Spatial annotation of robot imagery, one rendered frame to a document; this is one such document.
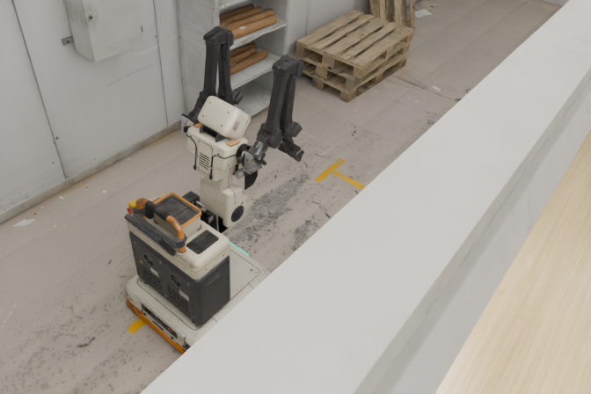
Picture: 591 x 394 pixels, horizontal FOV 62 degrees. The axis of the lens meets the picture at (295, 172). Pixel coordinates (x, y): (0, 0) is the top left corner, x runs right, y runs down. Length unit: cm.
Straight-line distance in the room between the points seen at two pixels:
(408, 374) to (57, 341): 304
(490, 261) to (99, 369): 284
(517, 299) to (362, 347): 224
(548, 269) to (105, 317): 249
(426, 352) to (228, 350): 16
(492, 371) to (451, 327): 183
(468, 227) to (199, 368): 18
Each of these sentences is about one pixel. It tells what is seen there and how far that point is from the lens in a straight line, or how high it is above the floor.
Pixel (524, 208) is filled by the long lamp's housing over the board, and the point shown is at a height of 237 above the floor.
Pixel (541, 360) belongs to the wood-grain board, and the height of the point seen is 90.
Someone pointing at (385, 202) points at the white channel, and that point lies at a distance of 32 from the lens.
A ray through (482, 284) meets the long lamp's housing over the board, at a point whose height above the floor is 236.
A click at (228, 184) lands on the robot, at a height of 93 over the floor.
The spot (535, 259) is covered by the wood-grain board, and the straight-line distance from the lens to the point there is 269.
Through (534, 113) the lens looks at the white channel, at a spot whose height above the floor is 246.
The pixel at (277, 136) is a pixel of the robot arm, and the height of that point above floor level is 127.
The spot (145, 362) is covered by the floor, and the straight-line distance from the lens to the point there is 311.
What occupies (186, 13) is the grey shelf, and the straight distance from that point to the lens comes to 413.
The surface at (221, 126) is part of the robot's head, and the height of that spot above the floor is 131.
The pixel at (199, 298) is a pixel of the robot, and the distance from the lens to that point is 262.
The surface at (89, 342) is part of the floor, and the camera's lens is 325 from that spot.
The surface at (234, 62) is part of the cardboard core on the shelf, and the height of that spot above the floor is 56.
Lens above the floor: 267
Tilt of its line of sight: 40 degrees down
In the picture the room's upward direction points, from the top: 5 degrees clockwise
